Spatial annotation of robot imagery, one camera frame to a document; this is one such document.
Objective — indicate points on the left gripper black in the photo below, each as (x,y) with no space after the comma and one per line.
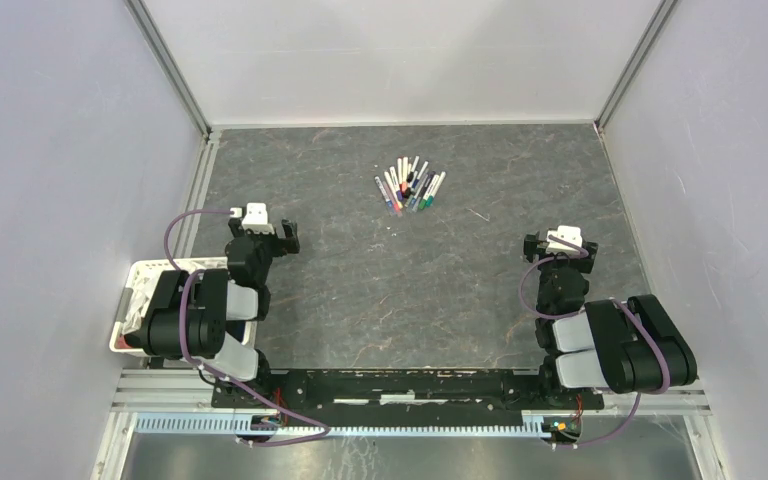
(282,245)

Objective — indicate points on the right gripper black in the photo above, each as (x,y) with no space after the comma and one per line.
(533,246)

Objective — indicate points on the blue transparent pen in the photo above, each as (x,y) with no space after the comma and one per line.
(416,190)

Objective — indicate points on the purple transparent pen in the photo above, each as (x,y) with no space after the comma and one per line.
(422,191)

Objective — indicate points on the green capped white pen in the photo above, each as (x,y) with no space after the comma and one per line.
(428,191)

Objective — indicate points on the teal capped white pen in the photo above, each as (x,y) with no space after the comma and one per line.
(436,188)

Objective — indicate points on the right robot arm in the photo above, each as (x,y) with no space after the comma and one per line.
(630,346)

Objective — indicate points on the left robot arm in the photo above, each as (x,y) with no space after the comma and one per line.
(202,313)

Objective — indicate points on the black capped pen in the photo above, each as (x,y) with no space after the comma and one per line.
(412,172)

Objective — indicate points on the white plastic basket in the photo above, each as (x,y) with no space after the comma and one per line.
(138,288)

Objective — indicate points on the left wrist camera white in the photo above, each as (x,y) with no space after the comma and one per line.
(256,220)

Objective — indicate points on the white slotted cable duct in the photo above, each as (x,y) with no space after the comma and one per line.
(262,427)

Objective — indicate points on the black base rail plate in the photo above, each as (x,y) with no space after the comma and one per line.
(418,397)

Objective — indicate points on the aluminium frame rail left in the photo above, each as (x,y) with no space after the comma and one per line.
(162,53)

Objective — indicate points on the aluminium frame rail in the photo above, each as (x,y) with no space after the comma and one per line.
(162,53)
(636,60)

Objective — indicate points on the aluminium frame rail right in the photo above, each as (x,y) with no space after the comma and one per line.
(636,60)

